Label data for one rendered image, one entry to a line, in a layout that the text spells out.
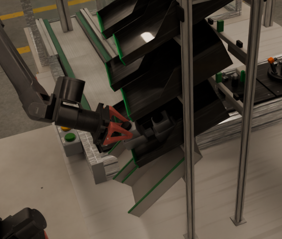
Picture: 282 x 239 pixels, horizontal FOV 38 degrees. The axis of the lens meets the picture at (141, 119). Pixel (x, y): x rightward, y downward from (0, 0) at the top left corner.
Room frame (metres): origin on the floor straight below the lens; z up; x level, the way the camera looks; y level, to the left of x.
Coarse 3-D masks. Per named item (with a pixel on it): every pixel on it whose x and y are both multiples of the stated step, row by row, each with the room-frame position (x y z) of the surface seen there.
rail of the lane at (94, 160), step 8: (48, 56) 1.93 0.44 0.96; (56, 64) 1.83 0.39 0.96; (56, 72) 1.76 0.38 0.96; (56, 80) 1.68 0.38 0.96; (72, 104) 1.48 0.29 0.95; (80, 136) 1.25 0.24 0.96; (88, 136) 1.24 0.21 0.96; (88, 144) 1.20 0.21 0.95; (88, 152) 1.15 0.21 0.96; (96, 152) 1.14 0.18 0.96; (88, 160) 1.12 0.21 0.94; (96, 160) 1.11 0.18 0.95; (96, 168) 1.08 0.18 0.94; (96, 176) 1.08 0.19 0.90; (104, 176) 1.09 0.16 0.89
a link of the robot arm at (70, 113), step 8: (56, 104) 0.87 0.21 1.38; (64, 104) 0.87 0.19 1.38; (56, 112) 0.85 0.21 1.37; (64, 112) 0.84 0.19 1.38; (72, 112) 0.84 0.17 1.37; (80, 112) 0.86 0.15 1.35; (56, 120) 0.83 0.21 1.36; (64, 120) 0.83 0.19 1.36; (72, 120) 0.83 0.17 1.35; (72, 128) 0.83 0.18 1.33
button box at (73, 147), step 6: (60, 126) 1.33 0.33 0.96; (60, 132) 1.29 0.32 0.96; (66, 132) 1.28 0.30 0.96; (72, 132) 1.28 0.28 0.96; (60, 138) 1.27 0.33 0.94; (78, 138) 1.23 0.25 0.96; (66, 144) 1.21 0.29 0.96; (72, 144) 1.21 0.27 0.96; (78, 144) 1.22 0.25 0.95; (66, 150) 1.20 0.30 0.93; (72, 150) 1.21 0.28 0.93; (78, 150) 1.21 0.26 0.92; (66, 156) 1.20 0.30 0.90
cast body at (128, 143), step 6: (120, 126) 0.88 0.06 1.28; (126, 126) 0.86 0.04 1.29; (132, 126) 0.86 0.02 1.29; (138, 126) 0.87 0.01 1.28; (132, 132) 0.84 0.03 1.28; (138, 132) 0.85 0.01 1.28; (144, 132) 0.86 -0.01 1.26; (150, 132) 0.86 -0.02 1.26; (132, 138) 0.85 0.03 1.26; (138, 138) 0.85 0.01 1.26; (144, 138) 0.85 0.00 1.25; (126, 144) 0.85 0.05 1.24; (132, 144) 0.85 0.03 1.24; (138, 144) 0.85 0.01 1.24
